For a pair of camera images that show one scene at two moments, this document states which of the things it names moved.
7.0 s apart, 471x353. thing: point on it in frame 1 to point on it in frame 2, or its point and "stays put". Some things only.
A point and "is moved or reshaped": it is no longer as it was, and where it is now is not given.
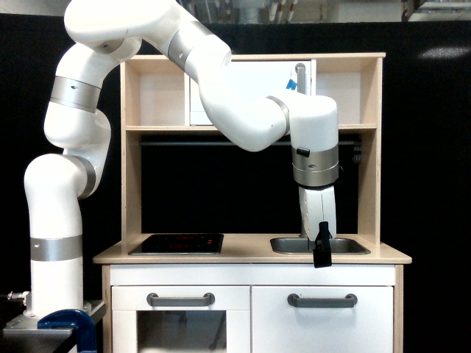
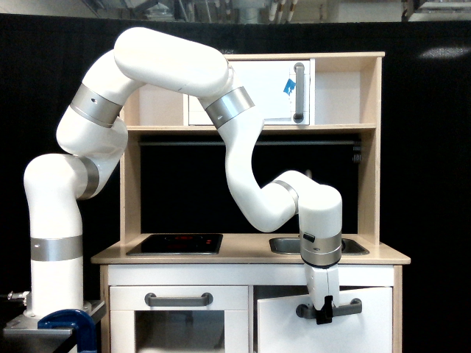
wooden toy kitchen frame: x=251 y=209 stays put
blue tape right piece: x=291 y=84 stays put
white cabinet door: x=279 y=327 is moved or reshaped
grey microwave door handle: x=301 y=79 stays put
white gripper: x=318 y=206 to x=322 y=282
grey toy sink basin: x=302 y=245 stays put
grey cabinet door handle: x=349 y=301 to x=305 y=312
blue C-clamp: x=76 y=320 stays put
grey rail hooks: x=357 y=151 stays put
